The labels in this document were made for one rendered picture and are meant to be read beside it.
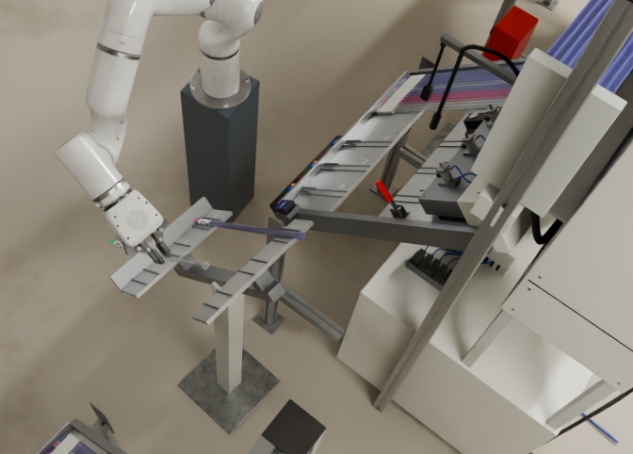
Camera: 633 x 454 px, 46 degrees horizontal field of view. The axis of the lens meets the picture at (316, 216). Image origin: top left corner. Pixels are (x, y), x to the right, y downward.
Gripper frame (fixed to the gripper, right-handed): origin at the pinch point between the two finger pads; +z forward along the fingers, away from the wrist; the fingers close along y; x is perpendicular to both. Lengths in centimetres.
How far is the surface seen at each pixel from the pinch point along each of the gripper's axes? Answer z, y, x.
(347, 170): 19, 60, 12
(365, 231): 28, 42, -9
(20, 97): -58, 39, 161
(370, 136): 18, 76, 17
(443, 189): 25, 50, -34
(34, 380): 25, -32, 105
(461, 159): 24, 61, -32
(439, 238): 33, 43, -33
